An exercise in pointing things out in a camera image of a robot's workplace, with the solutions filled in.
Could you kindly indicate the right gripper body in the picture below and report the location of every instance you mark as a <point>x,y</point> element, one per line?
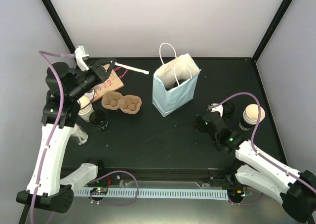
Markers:
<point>201,122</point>

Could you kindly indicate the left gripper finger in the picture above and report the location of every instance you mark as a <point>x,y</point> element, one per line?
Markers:
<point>108,68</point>
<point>107,60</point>

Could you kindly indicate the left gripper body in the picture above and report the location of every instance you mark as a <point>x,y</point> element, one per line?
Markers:
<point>98,70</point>

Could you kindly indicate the single white paper straw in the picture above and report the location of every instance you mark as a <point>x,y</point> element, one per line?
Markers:
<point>132,68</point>

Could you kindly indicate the black coffee lid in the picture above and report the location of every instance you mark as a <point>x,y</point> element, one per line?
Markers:
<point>228,109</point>
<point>180,81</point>
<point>170,87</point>

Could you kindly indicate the light blue paper bag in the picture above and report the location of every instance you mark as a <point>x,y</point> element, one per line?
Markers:
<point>174,82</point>

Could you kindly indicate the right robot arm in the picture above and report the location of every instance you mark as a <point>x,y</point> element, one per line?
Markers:
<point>292,189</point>

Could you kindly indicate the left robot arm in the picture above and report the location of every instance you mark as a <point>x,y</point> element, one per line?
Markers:
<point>46,190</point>

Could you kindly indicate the brown Cakes paper bag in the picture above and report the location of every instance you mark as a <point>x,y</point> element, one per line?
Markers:
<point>112,83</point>

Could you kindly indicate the left paper cup stack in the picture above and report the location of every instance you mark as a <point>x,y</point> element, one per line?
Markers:
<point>86,108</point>

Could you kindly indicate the paper cup stack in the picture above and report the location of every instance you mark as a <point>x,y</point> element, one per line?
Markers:
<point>86,108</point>
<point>250,116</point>

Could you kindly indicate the right paper cup stack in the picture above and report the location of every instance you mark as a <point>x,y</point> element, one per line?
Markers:
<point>250,116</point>

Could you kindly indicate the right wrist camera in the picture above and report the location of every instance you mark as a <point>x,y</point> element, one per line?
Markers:
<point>216,108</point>

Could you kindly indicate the black left frame post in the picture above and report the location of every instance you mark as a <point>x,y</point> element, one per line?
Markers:
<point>58,24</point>

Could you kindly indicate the black frame post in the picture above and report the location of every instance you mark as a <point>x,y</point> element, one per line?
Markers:
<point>58,24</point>
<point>282,9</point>

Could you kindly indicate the light blue slotted cable duct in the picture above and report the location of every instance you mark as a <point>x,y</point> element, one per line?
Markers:
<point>207,194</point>

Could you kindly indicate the black right frame post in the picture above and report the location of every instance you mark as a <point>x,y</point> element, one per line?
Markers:
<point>282,9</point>

